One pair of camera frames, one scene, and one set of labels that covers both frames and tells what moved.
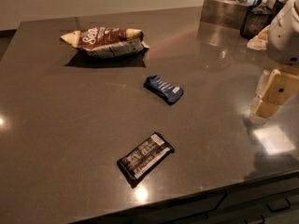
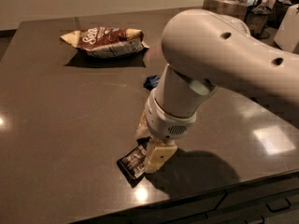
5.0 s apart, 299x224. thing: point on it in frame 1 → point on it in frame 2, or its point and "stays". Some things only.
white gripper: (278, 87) → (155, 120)
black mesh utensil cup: (256, 18) stays
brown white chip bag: (106, 42) stays
